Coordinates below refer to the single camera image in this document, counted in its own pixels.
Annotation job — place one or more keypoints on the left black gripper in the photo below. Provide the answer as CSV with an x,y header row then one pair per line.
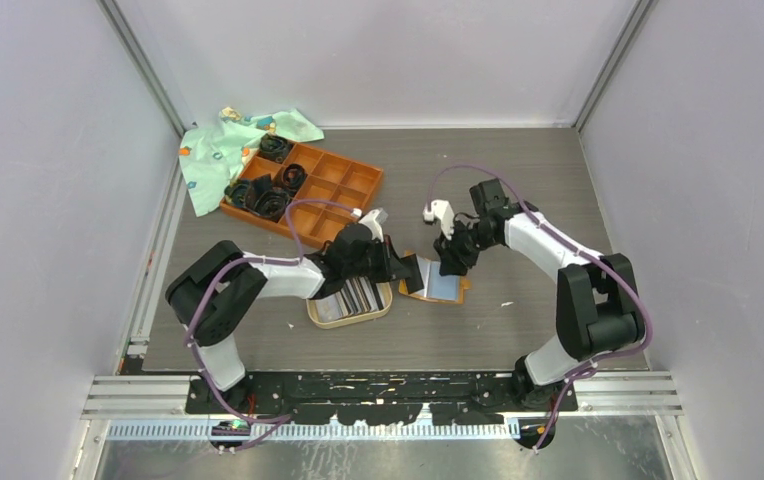
x,y
392,266

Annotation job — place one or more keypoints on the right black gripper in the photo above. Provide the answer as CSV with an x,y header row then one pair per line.
x,y
450,254

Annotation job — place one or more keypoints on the oval wooden card tray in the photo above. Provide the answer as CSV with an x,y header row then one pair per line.
x,y
349,306

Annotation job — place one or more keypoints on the orange leather card holder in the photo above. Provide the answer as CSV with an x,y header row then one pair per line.
x,y
440,289

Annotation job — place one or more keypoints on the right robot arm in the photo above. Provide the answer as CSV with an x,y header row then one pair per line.
x,y
597,311

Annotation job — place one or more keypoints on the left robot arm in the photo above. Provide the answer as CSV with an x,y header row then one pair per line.
x,y
211,297

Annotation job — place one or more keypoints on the stack of credit cards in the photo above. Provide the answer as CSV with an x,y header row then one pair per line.
x,y
352,301

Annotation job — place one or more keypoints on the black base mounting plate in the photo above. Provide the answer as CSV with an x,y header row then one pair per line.
x,y
380,398

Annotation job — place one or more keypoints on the orange compartment organizer tray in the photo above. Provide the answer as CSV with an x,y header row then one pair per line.
x,y
335,186

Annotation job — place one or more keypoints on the rolled dark belt middle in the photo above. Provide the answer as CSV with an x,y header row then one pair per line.
x,y
292,178

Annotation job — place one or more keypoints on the rolled dark belt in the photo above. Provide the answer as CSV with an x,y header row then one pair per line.
x,y
266,199
292,178
275,148
236,193

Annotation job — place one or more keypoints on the rolled dark belt front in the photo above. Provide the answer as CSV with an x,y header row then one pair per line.
x,y
266,199

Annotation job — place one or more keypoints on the rolled dark belt top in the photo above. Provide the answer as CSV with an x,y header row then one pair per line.
x,y
275,148

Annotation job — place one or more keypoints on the rolled dark belt left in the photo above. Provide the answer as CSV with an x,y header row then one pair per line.
x,y
236,193

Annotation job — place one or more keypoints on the green patterned cloth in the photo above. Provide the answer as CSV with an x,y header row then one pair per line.
x,y
212,157

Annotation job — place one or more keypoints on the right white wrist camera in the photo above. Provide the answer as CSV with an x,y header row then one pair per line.
x,y
440,212

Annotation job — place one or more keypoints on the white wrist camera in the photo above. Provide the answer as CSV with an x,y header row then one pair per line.
x,y
440,212
374,220

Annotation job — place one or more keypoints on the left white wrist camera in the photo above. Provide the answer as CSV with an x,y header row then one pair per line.
x,y
374,220

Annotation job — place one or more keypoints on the white slotted cable duct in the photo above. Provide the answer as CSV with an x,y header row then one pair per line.
x,y
216,429

